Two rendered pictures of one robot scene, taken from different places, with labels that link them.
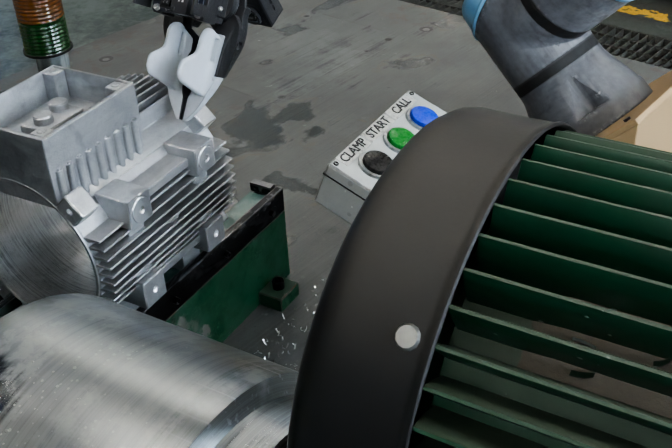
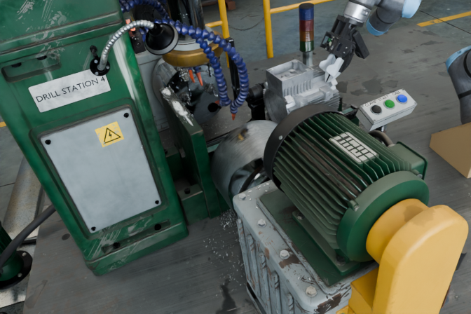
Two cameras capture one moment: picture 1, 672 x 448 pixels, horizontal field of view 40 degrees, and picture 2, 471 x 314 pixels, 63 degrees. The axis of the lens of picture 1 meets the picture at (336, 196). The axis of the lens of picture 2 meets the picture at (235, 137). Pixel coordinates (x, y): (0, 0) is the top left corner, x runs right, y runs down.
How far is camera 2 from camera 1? 0.45 m
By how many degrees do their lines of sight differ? 31
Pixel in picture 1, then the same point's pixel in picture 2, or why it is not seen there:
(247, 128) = (370, 85)
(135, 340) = not seen: hidden behind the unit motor
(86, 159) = (294, 87)
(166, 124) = (322, 82)
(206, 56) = (336, 65)
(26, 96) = (285, 66)
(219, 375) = not seen: hidden behind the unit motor
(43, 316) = (260, 123)
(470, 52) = not seen: outside the picture
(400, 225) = (287, 120)
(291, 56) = (401, 62)
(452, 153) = (303, 111)
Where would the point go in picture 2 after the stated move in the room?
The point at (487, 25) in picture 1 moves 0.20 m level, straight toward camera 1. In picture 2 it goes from (451, 71) to (426, 97)
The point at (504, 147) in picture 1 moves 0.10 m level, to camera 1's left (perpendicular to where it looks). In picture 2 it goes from (312, 112) to (261, 101)
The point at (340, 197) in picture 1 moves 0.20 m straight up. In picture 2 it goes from (362, 116) to (366, 56)
